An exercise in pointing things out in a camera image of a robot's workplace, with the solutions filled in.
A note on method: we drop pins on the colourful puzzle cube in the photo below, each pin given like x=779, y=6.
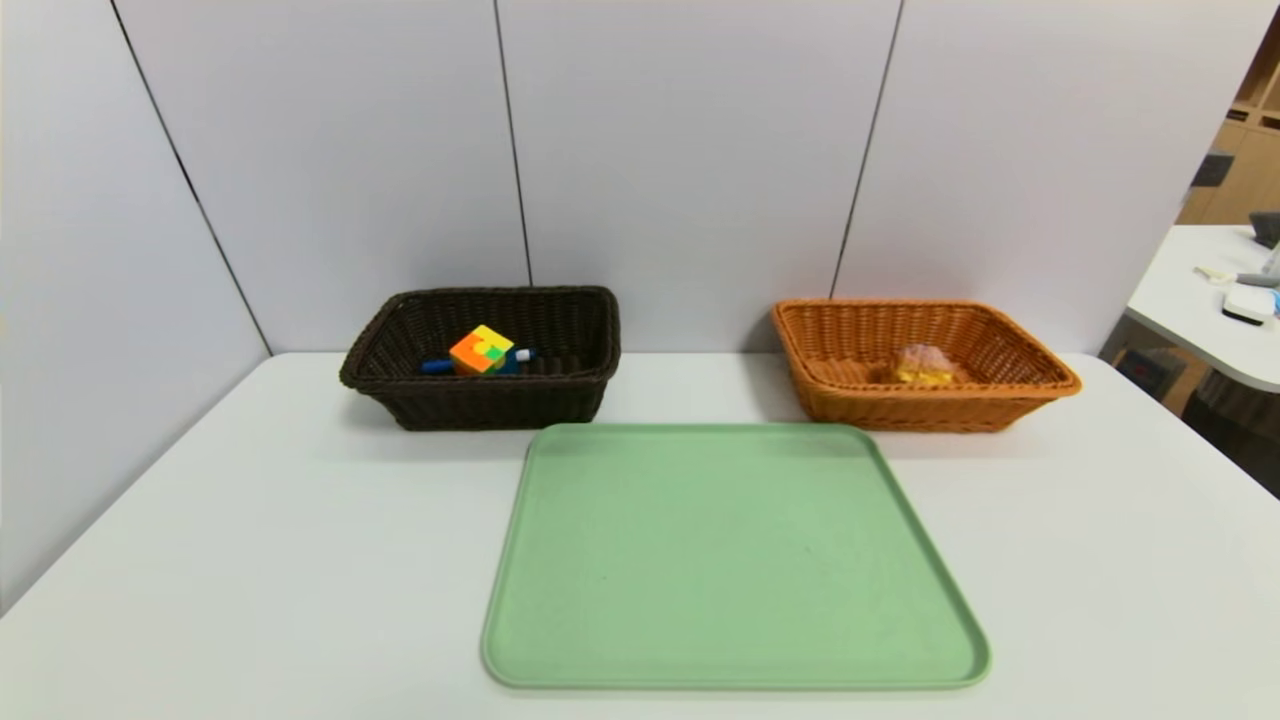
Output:
x=480, y=350

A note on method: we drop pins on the white marker with blue cap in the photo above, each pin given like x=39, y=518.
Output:
x=435, y=366

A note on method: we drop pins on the cream puff pastry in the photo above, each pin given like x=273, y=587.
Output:
x=925, y=367

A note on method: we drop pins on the dark brown wicker basket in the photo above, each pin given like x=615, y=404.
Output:
x=520, y=400

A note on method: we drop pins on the orange wicker basket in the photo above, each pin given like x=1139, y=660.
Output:
x=860, y=400

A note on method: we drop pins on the light green plastic tray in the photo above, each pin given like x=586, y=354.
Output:
x=720, y=580

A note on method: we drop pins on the white side table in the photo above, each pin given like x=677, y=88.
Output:
x=1190, y=300

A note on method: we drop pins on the small white item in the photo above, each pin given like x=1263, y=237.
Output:
x=1215, y=272

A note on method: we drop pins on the white flat device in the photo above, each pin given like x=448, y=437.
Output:
x=1250, y=305

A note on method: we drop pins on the grey pen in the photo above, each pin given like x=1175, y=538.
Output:
x=1258, y=280

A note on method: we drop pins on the wooden shelf unit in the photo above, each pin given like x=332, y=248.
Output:
x=1250, y=170

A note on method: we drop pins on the dark screen device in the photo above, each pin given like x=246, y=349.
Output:
x=1268, y=228

